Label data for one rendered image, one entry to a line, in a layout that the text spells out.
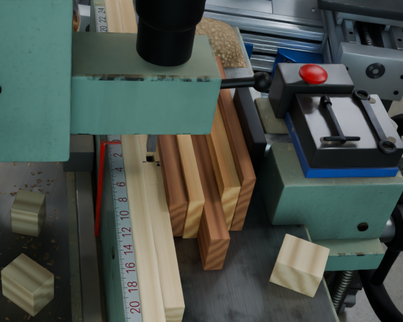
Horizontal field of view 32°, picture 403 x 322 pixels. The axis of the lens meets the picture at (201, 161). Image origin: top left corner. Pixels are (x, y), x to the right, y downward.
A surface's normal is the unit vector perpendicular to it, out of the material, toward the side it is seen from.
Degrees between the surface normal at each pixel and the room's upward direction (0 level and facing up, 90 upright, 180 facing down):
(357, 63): 90
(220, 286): 0
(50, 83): 90
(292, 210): 90
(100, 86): 90
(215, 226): 0
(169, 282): 0
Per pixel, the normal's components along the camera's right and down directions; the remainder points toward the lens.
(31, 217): -0.12, 0.68
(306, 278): -0.33, 0.62
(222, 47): 0.34, -0.15
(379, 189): 0.16, 0.70
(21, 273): 0.15, -0.71
